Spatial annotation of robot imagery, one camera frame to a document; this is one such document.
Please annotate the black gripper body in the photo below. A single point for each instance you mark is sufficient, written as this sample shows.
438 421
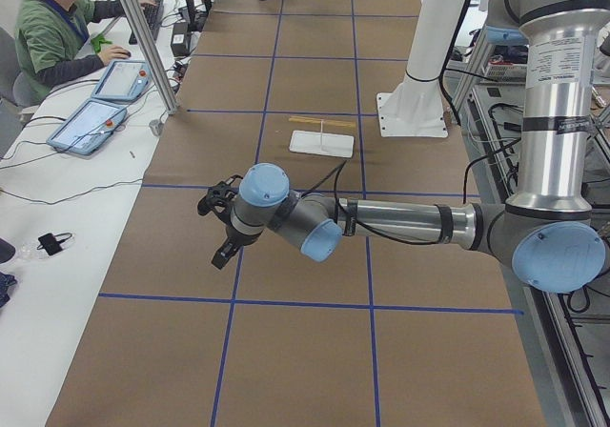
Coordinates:
234 237

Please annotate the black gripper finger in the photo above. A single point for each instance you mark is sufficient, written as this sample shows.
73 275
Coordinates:
223 255

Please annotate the white wooden towel rack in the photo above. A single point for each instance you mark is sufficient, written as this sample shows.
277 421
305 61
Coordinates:
320 142

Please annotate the black power adapter box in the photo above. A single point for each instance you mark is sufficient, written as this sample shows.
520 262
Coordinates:
181 39

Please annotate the black keyboard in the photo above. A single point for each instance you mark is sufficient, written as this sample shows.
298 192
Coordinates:
153 14

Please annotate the small black device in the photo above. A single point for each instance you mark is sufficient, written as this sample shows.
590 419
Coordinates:
50 244

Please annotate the far blue teach pendant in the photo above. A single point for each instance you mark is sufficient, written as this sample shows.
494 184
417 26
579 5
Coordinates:
122 81

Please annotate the blue teach pendant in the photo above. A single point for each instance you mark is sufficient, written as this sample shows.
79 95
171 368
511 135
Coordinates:
88 128
122 81

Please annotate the green object on desk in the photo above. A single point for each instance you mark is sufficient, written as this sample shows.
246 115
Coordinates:
99 41

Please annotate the near blue teach pendant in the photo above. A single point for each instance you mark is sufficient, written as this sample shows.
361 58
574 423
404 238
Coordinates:
88 128

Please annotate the person in green shirt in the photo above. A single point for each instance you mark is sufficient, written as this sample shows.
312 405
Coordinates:
50 33

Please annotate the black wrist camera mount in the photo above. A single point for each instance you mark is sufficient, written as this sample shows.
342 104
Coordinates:
219 198

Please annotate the aluminium frame post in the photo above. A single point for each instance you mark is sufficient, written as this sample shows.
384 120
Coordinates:
147 45

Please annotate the white pedestal column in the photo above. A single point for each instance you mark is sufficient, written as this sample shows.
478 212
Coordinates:
415 107

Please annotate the white wire basket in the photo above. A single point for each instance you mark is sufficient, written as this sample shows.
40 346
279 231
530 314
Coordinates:
507 67

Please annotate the aluminium frame table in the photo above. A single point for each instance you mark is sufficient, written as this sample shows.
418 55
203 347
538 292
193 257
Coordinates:
549 228

